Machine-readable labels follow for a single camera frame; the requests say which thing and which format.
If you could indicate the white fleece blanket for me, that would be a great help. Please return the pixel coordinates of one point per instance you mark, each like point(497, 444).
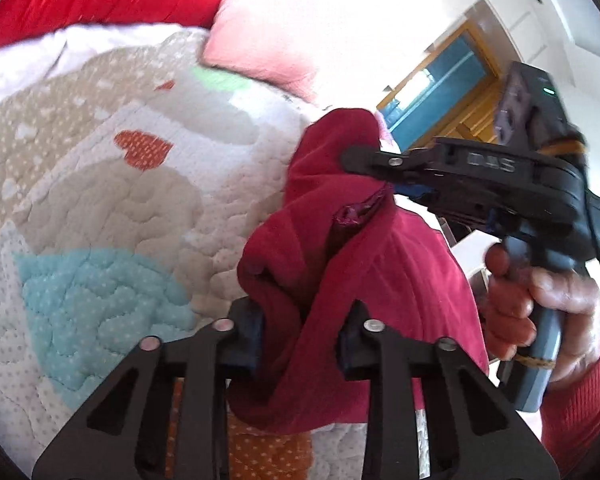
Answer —
point(30, 65)

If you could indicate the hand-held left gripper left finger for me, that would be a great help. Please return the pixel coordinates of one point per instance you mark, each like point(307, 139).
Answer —
point(252, 335)

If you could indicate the dark red sweater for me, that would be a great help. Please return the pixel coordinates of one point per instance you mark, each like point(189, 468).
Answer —
point(380, 285)

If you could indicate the wooden door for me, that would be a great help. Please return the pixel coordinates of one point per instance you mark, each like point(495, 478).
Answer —
point(480, 110)

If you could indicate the patchwork heart quilt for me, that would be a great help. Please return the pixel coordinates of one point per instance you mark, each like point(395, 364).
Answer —
point(105, 210)

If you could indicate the pink ribbed pillow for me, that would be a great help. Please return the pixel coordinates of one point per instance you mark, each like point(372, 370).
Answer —
point(260, 45)

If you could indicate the person's right forearm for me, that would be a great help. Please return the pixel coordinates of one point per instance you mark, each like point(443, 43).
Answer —
point(580, 420)

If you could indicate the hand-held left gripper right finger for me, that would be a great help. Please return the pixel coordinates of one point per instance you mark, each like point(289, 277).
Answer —
point(347, 350)

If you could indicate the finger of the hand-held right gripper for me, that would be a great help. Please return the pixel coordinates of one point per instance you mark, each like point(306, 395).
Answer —
point(370, 160)
point(415, 191)

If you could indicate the person's right hand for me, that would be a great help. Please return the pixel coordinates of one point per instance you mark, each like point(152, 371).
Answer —
point(580, 310)

